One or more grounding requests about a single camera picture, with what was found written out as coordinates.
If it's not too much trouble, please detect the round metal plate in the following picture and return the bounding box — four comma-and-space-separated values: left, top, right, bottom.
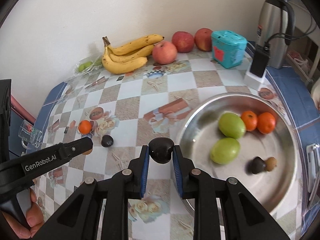
176, 93, 303, 218

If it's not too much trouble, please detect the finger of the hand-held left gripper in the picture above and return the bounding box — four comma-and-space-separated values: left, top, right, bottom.
59, 137, 94, 162

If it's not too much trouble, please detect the dark purple plum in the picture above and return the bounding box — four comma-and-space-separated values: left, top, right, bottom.
101, 135, 114, 147
149, 137, 175, 165
247, 156, 267, 175

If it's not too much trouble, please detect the brown kiwi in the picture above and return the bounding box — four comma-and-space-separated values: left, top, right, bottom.
264, 157, 277, 172

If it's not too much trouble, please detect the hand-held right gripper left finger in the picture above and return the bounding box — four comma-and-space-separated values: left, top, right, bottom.
30, 145, 150, 240

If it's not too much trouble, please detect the printed checkered tablecloth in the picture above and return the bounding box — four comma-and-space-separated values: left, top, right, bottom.
15, 44, 320, 240

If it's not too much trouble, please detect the pale red apple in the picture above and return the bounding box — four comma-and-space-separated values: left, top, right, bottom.
152, 41, 178, 65

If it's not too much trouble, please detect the steel thermos jug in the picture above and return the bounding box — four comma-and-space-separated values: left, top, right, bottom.
255, 0, 296, 70

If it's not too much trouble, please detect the bunch of yellow bananas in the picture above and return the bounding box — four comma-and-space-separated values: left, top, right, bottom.
101, 34, 165, 75

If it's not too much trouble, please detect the person's left hand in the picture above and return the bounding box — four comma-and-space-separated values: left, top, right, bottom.
0, 188, 47, 239

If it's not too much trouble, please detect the black cable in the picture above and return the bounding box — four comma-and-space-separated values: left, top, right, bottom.
265, 17, 318, 49

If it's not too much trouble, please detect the white cord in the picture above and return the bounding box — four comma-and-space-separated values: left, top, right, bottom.
287, 51, 316, 83

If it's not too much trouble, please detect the pink chair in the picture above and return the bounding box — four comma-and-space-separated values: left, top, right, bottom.
10, 94, 36, 122

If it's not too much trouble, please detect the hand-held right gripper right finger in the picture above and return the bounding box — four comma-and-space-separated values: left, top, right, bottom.
172, 145, 292, 240

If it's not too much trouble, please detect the green mango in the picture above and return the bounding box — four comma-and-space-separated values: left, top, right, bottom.
210, 137, 241, 165
218, 112, 246, 140

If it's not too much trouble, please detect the teal plastic box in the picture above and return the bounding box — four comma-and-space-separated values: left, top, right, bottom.
211, 30, 248, 69

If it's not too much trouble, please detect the white charger stand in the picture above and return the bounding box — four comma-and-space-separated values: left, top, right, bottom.
243, 70, 267, 91

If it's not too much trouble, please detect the black charger block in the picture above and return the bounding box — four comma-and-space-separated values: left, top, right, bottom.
250, 44, 272, 78

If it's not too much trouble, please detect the clear plastic fruit tray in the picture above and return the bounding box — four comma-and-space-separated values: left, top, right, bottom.
74, 56, 103, 76

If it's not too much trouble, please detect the clear glass mug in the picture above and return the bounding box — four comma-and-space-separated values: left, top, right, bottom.
18, 120, 43, 148

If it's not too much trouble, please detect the orange tangerine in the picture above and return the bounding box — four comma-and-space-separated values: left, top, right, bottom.
240, 111, 258, 132
78, 120, 92, 135
257, 112, 277, 134

